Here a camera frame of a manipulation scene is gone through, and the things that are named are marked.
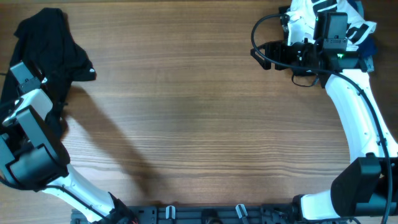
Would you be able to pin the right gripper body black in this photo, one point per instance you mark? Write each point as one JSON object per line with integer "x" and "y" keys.
{"x": 288, "y": 56}

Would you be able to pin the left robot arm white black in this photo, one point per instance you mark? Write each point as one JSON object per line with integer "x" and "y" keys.
{"x": 33, "y": 158}

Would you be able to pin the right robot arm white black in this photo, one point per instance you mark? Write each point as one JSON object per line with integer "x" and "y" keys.
{"x": 368, "y": 186}

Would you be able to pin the white t-shirt black lettering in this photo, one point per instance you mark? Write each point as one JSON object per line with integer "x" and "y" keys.
{"x": 302, "y": 15}

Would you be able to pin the navy blue folded garment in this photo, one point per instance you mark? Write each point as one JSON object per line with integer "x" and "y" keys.
{"x": 368, "y": 47}

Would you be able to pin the grey denim folded garment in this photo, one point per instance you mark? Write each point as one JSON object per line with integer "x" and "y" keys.
{"x": 369, "y": 64}

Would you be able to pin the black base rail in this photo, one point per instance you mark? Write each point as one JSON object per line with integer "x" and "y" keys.
{"x": 238, "y": 214}

